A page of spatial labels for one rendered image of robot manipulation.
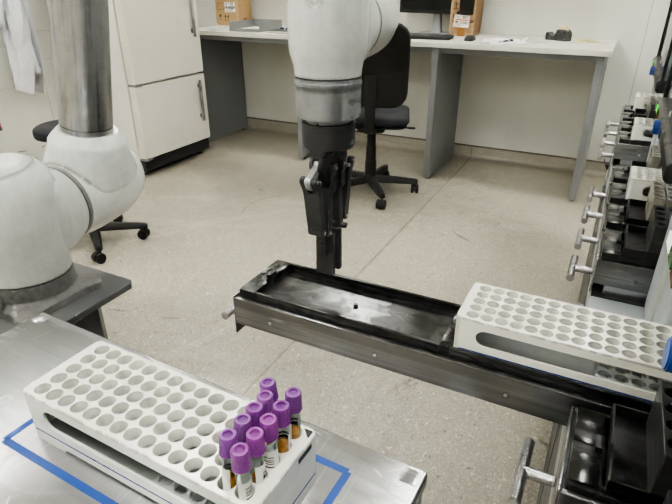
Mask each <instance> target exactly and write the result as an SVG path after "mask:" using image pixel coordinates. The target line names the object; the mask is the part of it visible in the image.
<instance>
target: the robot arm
mask: <svg viewBox="0 0 672 504"><path fill-rule="evenodd" d="M48 8H49V19H50V30H51V41H52V52H53V63H54V74H55V85H56V96H57V107H58V118H59V124H58V125H57V126H56V127H55V128H54V129H53V130H52V131H51V132H50V134H49V135H48V137H47V144H46V148H45V152H44V156H43V160H42V162H41V161H40V160H38V159H36V158H34V157H32V156H29V155H24V154H20V153H1V154H0V318H2V319H5V320H7V321H10V322H12V323H14V324H15V325H16V326H18V325H20V324H22V323H23V322H25V321H27V320H29V319H31V318H33V317H35V316H37V315H39V314H40V313H43V312H44V313H47V314H49V315H50V314H51V313H53V312H55V311H57V310H58V309H60V308H62V307H64V306H65V305H67V304H69V303H71V302H72V301H74V300H76V299H78V298H80V297H81V296H83V295H85V294H87V293H89V292H91V291H94V290H97V289H99V288H101V287H102V286H103V284H102V280H101V278H100V277H96V276H89V275H84V274H81V273H79V272H77V271H76V270H75V267H74V264H73V261H72V257H71V252H70V250H71V249H73V248H74V247H75V246H76V244H77V243H78V241H79V240H80V239H81V237H82V236H83V235H85V234H87V233H90V232H92V231H95V230H97V229H99V228H101V227H102V226H104V225H106V224H108V223H109V222H111V221H113V220H114V219H116V218H117V217H119V216H120V215H122V214H123V213H124V212H126V211H127V210H128V209H129V208H130V207H131V206H132V205H133V204H134V203H135V202H136V201H137V199H138V198H139V196H140V194H141V192H142V190H143V186H144V181H145V175H144V169H143V166H142V164H141V162H140V160H139V158H138V157H137V155H136V154H135V153H134V152H133V151H132V150H131V149H130V148H129V145H128V141H127V138H126V137H125V135H124V134H123V133H122V132H121V131H120V130H119V129H118V128H117V127H116V126H114V125H113V105H112V80H111V55H110V30H109V5H108V0H48ZM398 22H399V7H398V3H397V1H396V0H287V33H288V44H289V52H290V55H291V58H292V61H293V66H294V73H295V80H294V84H295V95H296V114H297V116H298V117H299V118H300V119H302V121H301V126H302V145H303V146H304V147H305V148H306V149H308V150H309V151H310V153H311V156H310V162H309V169H310V172H309V174H308V175H307V177H306V176H301V177H300V180H299V183H300V185H301V188H302V190H303V195H304V203H305V211H306V218H307V226H308V233H309V234H310V235H314V236H316V271H317V272H319V273H324V274H328V275H332V276H333V275H334V274H335V268H336V269H340V268H341V267H342V228H346V227H347V224H348V223H346V222H343V219H347V218H348V211H349V200H350V188H351V177H352V169H353V165H354V161H355V157H354V156H350V155H347V150H349V149H351V148H352V147H353V146H354V145H355V120H354V119H356V118H358V117H359V116H360V115H361V85H362V79H361V76H362V67H363V62H364V60H365V59H366V58H367V57H370V56H372V55H374V54H376V53H377V52H379V51H380V50H382V49H383V48H384V47H385V46H386V45H387V44H388V43H389V42H390V40H391V39H392V37H393V35H394V33H395V31H396V29H397V27H398ZM340 227H341V228H340Z"/></svg>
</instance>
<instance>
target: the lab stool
mask: <svg viewBox="0 0 672 504"><path fill-rule="evenodd" d="M58 124H59V119H58V120H52V121H48V122H44V123H41V124H39V125H37V126H35V127H34V128H33V130H32V134H33V137H34V138H35V140H37V141H40V142H46V143H47V137H48V135H49V134H50V132H51V131H52V130H53V129H54V128H55V127H56V126H57V125H58ZM122 220H123V215H120V216H119V217H117V218H116V219H114V220H113V222H109V223H108V224H106V225H104V226H102V227H101V228H99V229H97V230H95V231H92V232H90V233H89V235H90V238H91V240H92V243H93V246H94V249H95V250H96V251H97V252H94V253H93V254H92V255H91V260H92V261H94V262H96V263H99V264H103V263H105V261H106V255H105V254H103V253H102V252H101V251H102V250H103V244H102V239H101V233H100V231H113V230H129V229H140V230H139V231H138V233H137V235H138V237H139V238H140V239H142V240H144V239H146V238H147V237H148V236H149V235H150V230H149V229H148V228H147V227H148V224H147V223H145V222H122Z"/></svg>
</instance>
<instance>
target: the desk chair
mask: <svg viewBox="0 0 672 504"><path fill-rule="evenodd" d="M410 47H411V37H410V32H409V31H408V29H407V27H405V26H404V25H403V24H401V23H398V27H397V29H396V31H395V33H394V35H393V37H392V39H391V40H390V42H389V43H388V44H387V45H386V46H385V47H384V48H383V49H382V50H380V51H379V52H377V53H376V54H374V55H372V56H370V57H367V58H366V59H365V60H364V62H363V67H362V76H361V79H362V85H361V115H360V116H359V117H358V118H356V119H354V120H355V129H357V131H358V132H360V133H364V134H367V146H366V159H365V172H362V171H357V170H352V178H351V186H356V185H361V184H366V183H367V184H368V185H369V186H370V187H371V189H372V190H373V191H374V192H375V194H376V195H377V196H378V197H379V198H381V199H377V201H376V208H378V209H383V210H384V209H385V208H386V200H383V198H385V193H384V191H383V189H382V188H381V186H380V184H379V183H396V184H411V193H414V191H415V193H418V190H419V184H418V179H415V178H408V177H400V176H391V175H389V171H388V165H382V166H381V167H379V168H377V169H376V133H383V132H384V131H385V130H403V129H406V128H407V129H416V128H415V127H407V125H408V124H409V107H408V106H406V105H402V104H403V103H404V102H405V100H406V98H407V94H408V81H409V64H410Z"/></svg>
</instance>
